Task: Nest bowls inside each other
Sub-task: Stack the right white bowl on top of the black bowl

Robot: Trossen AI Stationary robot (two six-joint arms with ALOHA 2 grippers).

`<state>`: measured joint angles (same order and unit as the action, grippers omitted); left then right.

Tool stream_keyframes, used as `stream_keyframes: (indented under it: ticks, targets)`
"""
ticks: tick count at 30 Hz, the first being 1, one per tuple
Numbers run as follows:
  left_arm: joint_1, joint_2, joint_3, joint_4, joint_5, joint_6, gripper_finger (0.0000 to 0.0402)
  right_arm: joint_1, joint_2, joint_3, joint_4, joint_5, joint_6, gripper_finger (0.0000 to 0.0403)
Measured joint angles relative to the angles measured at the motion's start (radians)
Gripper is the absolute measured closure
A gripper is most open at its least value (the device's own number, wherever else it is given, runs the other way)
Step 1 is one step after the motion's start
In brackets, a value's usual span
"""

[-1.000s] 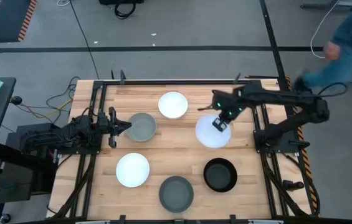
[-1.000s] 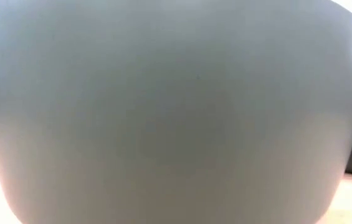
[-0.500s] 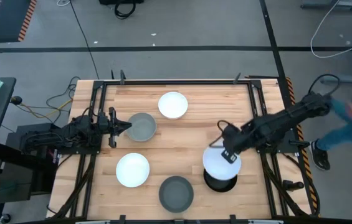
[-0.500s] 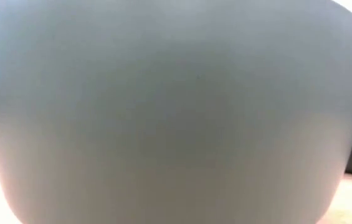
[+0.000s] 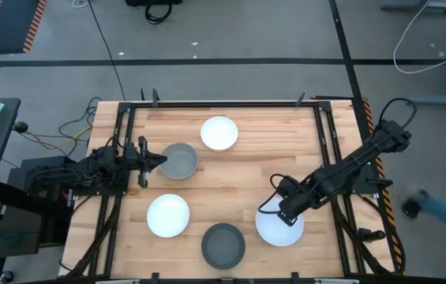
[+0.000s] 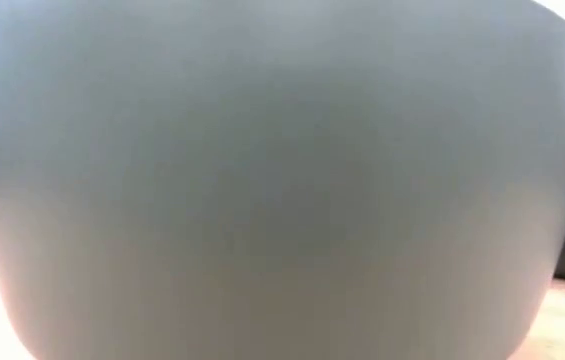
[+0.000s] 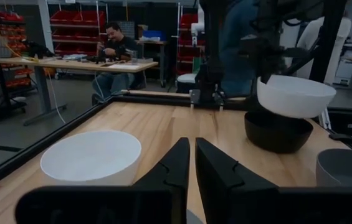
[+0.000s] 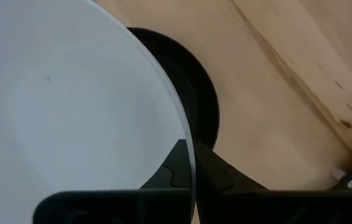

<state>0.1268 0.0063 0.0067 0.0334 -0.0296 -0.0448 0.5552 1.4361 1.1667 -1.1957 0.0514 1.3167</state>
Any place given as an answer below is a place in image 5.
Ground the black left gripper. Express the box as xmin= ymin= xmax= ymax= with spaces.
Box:
xmin=125 ymin=136 xmax=168 ymax=189

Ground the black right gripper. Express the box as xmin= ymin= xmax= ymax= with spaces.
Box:
xmin=277 ymin=181 xmax=323 ymax=227

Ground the light grey bowl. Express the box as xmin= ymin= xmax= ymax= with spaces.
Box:
xmin=159 ymin=142 xmax=200 ymax=181

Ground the white bowl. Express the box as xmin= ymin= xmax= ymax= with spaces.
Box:
xmin=200 ymin=115 xmax=240 ymax=152
xmin=254 ymin=196 xmax=305 ymax=248
xmin=146 ymin=193 xmax=191 ymax=239

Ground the dark grey bowl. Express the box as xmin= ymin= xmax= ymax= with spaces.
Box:
xmin=201 ymin=222 xmax=246 ymax=271

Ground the orange black hazard tape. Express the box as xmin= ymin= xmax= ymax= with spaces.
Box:
xmin=361 ymin=97 xmax=406 ymax=274

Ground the thin black rod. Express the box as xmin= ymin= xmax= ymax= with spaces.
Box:
xmin=309 ymin=95 xmax=354 ymax=101

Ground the black equipment cabinet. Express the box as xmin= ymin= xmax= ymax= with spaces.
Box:
xmin=0 ymin=155 xmax=78 ymax=260

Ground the person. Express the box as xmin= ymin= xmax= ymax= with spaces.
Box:
xmin=400 ymin=184 xmax=446 ymax=242

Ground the black box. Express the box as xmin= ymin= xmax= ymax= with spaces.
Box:
xmin=124 ymin=0 xmax=184 ymax=7

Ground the grey desk foot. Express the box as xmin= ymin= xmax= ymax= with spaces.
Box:
xmin=380 ymin=0 xmax=446 ymax=15
xmin=407 ymin=77 xmax=446 ymax=108

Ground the black mat with hazard stripes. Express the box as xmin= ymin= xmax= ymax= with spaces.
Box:
xmin=0 ymin=0 xmax=48 ymax=55

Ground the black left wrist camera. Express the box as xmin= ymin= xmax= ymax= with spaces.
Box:
xmin=123 ymin=141 xmax=139 ymax=159

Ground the black cable bundle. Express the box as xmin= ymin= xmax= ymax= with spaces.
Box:
xmin=62 ymin=196 xmax=124 ymax=278
xmin=330 ymin=195 xmax=407 ymax=276

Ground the yellow cable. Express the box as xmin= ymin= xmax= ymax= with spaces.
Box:
xmin=28 ymin=125 xmax=93 ymax=152

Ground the black aluminium table frame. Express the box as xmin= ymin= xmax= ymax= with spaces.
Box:
xmin=58 ymin=100 xmax=405 ymax=284

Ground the thin black floor cable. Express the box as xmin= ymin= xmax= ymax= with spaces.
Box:
xmin=87 ymin=0 xmax=127 ymax=102

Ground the coiled black cable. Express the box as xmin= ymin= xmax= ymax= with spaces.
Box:
xmin=144 ymin=2 xmax=174 ymax=26

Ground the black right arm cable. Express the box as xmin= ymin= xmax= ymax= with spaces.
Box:
xmin=377 ymin=97 xmax=418 ymax=129

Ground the long white floor cable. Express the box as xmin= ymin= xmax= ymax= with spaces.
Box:
xmin=392 ymin=0 xmax=446 ymax=76

